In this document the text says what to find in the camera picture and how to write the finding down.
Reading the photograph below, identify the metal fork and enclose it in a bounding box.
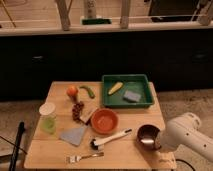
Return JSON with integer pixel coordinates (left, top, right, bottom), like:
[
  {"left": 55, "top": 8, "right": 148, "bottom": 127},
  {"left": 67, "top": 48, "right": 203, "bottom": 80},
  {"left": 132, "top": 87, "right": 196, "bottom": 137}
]
[{"left": 66, "top": 152, "right": 104, "bottom": 163}]

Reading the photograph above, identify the orange bowl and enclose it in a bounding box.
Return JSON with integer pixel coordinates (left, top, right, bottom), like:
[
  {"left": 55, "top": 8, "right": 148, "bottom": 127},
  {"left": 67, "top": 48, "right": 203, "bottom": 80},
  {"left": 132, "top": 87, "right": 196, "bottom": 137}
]
[{"left": 91, "top": 108, "right": 118, "bottom": 134}]

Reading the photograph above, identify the bunch of dark grapes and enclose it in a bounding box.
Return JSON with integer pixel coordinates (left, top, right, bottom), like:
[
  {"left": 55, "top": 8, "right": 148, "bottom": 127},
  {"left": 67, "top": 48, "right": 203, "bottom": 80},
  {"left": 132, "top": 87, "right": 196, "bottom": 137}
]
[{"left": 72, "top": 101, "right": 84, "bottom": 121}]

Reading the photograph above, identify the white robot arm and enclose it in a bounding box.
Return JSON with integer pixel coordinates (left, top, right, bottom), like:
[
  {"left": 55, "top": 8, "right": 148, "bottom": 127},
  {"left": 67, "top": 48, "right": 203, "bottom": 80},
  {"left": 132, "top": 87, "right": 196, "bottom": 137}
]
[{"left": 155, "top": 112, "right": 213, "bottom": 162}]

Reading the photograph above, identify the green chili pepper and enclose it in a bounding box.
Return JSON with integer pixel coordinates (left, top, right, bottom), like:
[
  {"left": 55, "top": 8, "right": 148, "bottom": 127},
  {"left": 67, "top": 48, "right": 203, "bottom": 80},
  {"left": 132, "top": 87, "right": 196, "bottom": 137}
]
[{"left": 80, "top": 85, "right": 95, "bottom": 99}]

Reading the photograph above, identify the blue-grey sponge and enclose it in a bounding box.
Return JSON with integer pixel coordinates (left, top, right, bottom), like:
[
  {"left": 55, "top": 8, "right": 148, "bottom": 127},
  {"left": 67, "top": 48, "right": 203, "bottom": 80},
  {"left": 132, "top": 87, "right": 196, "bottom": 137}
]
[{"left": 123, "top": 90, "right": 141, "bottom": 102}]

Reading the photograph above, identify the orange tomato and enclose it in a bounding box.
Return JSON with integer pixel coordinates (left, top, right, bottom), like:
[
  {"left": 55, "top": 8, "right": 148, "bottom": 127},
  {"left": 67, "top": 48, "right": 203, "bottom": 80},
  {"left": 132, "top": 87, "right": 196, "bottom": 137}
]
[{"left": 66, "top": 86, "right": 78, "bottom": 97}]

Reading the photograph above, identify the grey-blue cloth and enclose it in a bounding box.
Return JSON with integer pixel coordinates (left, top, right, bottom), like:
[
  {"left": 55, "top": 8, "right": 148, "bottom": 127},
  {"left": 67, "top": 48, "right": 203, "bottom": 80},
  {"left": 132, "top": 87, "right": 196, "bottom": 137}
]
[{"left": 60, "top": 125, "right": 87, "bottom": 146}]

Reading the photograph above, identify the slice of bread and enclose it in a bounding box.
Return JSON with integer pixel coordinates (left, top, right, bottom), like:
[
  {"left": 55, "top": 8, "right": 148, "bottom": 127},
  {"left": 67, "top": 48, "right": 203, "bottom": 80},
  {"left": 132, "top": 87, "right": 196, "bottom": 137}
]
[{"left": 80, "top": 108, "right": 97, "bottom": 123}]

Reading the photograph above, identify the green plastic tray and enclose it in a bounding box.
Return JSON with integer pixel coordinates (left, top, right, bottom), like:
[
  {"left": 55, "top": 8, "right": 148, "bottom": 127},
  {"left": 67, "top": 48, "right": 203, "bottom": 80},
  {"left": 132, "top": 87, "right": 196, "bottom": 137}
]
[{"left": 102, "top": 74, "right": 154, "bottom": 108}]

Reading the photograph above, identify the black cable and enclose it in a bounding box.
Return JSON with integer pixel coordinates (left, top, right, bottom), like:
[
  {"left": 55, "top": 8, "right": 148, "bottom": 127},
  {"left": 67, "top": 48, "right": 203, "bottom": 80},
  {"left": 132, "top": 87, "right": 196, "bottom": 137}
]
[{"left": 175, "top": 158, "right": 198, "bottom": 171}]

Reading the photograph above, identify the dark brown bowl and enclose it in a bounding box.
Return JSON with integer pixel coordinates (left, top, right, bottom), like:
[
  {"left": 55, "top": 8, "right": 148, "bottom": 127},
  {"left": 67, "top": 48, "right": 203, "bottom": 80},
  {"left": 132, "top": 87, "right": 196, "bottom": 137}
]
[{"left": 137, "top": 125, "right": 159, "bottom": 150}]

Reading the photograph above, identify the black pole stand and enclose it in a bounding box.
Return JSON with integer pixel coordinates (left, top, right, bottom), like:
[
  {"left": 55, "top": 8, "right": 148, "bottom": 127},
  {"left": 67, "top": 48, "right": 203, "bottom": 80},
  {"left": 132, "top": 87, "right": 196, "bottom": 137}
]
[{"left": 9, "top": 122, "right": 25, "bottom": 171}]

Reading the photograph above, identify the yellow corn cob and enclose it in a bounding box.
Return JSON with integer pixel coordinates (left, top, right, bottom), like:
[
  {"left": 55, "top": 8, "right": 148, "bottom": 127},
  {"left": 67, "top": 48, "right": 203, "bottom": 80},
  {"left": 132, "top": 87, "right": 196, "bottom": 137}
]
[{"left": 108, "top": 82, "right": 123, "bottom": 95}]

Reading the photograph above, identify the white handled dish brush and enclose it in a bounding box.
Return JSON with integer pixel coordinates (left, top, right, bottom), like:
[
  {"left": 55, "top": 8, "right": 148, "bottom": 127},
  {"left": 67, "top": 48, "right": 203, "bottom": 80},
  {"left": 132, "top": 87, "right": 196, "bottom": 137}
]
[{"left": 90, "top": 129, "right": 132, "bottom": 150}]

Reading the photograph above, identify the green box on shelf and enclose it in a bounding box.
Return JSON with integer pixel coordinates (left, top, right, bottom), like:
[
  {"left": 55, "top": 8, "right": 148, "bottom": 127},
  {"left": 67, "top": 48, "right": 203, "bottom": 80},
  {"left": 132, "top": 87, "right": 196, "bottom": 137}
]
[{"left": 82, "top": 18, "right": 111, "bottom": 25}]

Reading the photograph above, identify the green liquid jar white lid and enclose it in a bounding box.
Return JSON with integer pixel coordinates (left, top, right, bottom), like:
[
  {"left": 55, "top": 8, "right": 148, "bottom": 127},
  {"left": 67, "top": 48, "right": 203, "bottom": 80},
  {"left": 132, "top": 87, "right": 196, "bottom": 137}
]
[{"left": 39, "top": 102, "right": 56, "bottom": 134}]

